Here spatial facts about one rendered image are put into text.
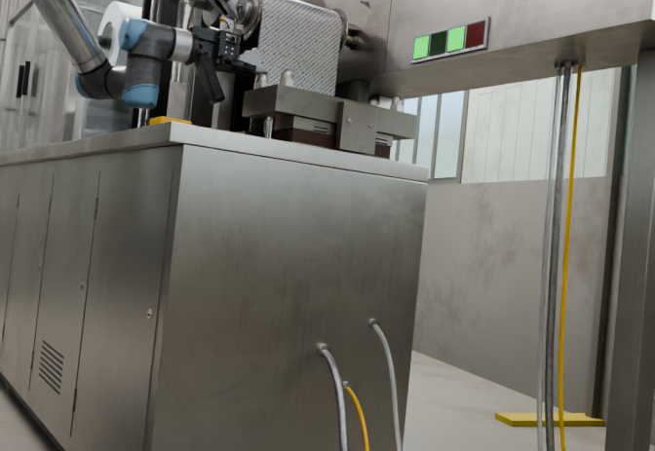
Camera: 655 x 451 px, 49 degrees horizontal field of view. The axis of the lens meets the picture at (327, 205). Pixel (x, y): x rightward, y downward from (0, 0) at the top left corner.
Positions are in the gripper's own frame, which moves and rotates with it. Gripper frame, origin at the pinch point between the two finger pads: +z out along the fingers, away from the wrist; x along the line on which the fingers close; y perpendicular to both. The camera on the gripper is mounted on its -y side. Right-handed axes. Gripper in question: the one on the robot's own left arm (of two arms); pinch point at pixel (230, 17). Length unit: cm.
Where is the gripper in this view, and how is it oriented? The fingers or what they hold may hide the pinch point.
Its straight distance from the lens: 188.0
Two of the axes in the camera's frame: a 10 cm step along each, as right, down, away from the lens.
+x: -5.6, -0.3, 8.3
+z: 5.7, 7.2, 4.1
